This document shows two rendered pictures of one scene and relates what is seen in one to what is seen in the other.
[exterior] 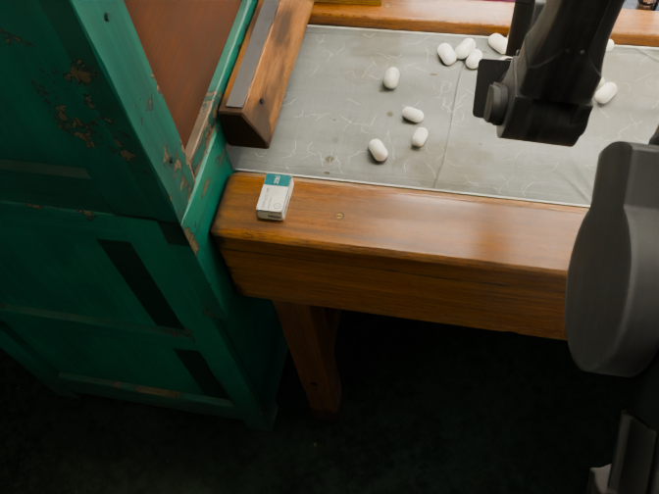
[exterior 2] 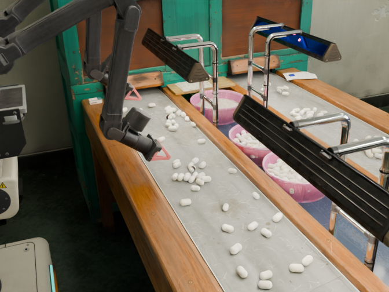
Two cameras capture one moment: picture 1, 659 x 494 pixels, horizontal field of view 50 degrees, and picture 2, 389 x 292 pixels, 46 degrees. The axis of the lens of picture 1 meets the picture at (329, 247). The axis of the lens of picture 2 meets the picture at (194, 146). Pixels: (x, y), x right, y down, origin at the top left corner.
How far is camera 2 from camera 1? 191 cm
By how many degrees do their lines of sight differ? 47
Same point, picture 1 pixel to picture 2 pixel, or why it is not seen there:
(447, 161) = not seen: hidden behind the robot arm
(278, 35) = (136, 78)
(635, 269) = not seen: outside the picture
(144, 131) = (68, 55)
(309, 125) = (127, 103)
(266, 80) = not seen: hidden behind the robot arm
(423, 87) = (153, 110)
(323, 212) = (96, 107)
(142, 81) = (73, 46)
